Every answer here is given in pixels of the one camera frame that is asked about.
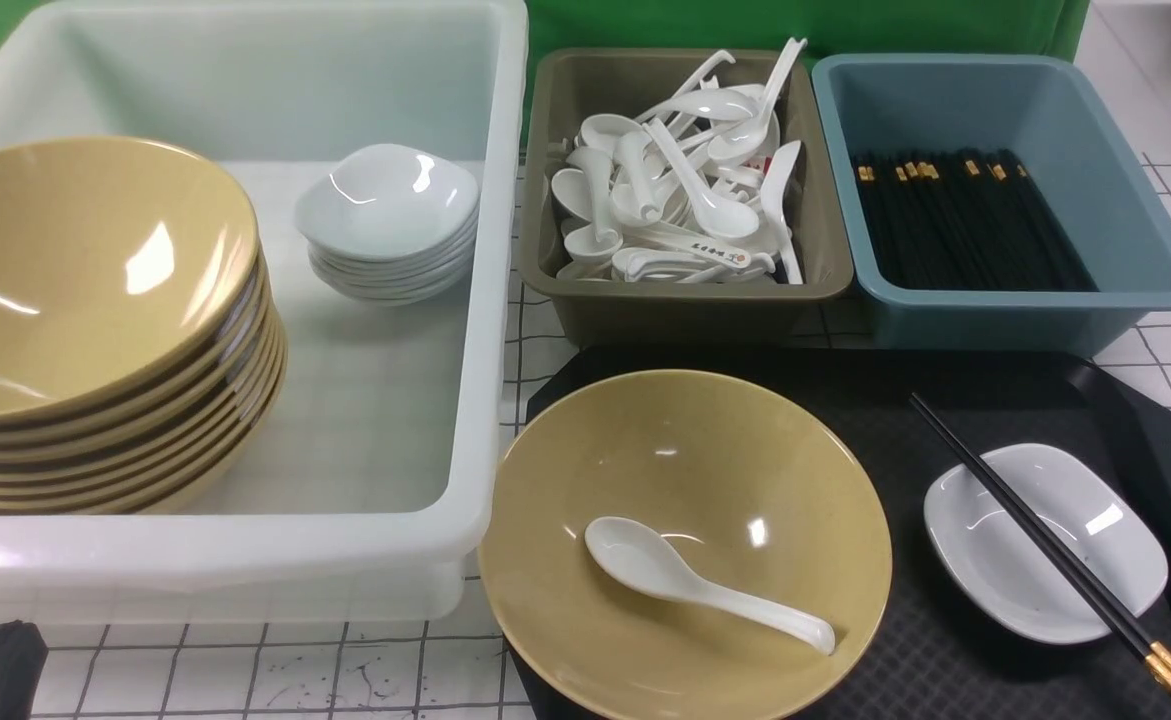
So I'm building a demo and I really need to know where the white ceramic soup spoon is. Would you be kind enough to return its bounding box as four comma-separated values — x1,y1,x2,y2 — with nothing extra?
584,516,837,656

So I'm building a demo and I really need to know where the yellow noodle bowl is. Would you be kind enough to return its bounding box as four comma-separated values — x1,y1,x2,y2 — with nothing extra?
477,369,893,719

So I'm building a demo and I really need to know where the white square saucer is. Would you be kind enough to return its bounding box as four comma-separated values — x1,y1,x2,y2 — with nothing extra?
924,443,1169,646

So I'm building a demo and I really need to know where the black chopstick gold tip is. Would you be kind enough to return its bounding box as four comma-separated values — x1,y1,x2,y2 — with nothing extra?
909,391,1171,697
910,393,1171,697

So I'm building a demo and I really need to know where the stack of yellow noodle bowls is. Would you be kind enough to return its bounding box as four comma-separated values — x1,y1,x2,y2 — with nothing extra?
0,136,289,516

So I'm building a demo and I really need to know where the large white plastic tub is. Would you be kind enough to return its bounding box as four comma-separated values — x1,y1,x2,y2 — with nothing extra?
0,1,527,624

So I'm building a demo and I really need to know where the stack of white saucers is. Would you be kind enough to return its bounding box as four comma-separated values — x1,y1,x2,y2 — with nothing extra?
294,143,481,306

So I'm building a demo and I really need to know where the olive plastic spoon bin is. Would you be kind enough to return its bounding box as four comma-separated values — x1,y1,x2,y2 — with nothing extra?
515,47,854,347

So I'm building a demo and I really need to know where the pile of white soup spoons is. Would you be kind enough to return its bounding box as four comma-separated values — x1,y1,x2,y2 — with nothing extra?
550,37,808,286

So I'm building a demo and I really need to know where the black serving tray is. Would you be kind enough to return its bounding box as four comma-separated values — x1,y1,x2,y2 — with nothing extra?
525,347,1171,719

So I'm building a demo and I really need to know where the pile of black chopsticks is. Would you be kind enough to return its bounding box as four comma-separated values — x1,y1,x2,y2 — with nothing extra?
850,148,1098,292

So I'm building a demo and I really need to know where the blue plastic chopstick bin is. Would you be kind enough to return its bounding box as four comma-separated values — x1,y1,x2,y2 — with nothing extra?
812,53,1171,357

